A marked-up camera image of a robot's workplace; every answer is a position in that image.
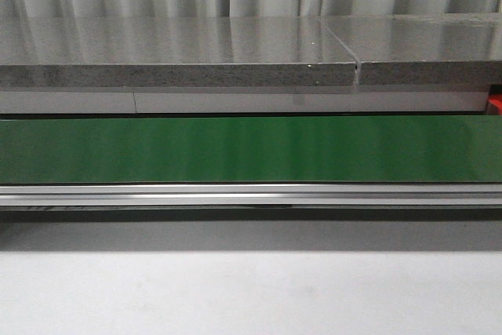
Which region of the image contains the grey stone slab left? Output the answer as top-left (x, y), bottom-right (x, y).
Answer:
top-left (1, 17), bottom-right (356, 90)

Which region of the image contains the red plastic tray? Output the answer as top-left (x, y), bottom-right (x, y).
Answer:
top-left (486, 93), bottom-right (502, 115)

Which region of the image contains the grey stone slab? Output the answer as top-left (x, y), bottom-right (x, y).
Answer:
top-left (1, 17), bottom-right (356, 90)
top-left (320, 13), bottom-right (501, 88)

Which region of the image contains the grey stone slab right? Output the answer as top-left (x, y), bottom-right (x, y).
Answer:
top-left (320, 13), bottom-right (501, 88)

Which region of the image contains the green conveyor belt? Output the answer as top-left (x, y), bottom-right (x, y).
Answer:
top-left (1, 115), bottom-right (501, 184)

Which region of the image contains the white base panel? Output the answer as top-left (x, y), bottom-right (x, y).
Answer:
top-left (1, 85), bottom-right (489, 115)

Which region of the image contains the aluminium conveyor frame rail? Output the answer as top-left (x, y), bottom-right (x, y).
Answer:
top-left (1, 184), bottom-right (501, 209)

